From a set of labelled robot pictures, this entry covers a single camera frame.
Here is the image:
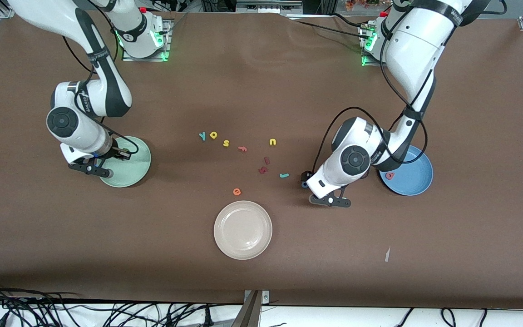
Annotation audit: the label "green round plate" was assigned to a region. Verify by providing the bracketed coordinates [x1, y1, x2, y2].
[99, 136, 152, 188]

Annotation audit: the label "blue round plate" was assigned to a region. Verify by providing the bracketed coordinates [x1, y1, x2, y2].
[378, 144, 434, 196]

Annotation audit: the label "beige round plate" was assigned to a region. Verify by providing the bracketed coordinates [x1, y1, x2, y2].
[213, 200, 273, 260]

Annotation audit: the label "brown table cover sheet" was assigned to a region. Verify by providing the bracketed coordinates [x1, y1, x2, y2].
[0, 8, 523, 310]

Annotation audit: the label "grey metal equipment box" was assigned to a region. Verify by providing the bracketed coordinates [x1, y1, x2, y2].
[236, 0, 303, 14]

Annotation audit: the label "orange artificial flowers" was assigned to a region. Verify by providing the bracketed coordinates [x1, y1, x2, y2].
[345, 0, 391, 11]

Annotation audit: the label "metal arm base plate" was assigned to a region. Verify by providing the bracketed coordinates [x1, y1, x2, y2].
[361, 54, 389, 68]
[122, 20, 172, 62]

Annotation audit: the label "grey metal post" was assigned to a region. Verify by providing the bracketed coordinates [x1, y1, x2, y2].
[232, 290, 262, 327]

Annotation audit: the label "thin black table cable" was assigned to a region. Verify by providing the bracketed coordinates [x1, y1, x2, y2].
[331, 12, 365, 29]
[289, 18, 373, 41]

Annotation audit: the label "tangled black floor cables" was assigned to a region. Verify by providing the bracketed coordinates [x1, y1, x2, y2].
[0, 281, 232, 327]

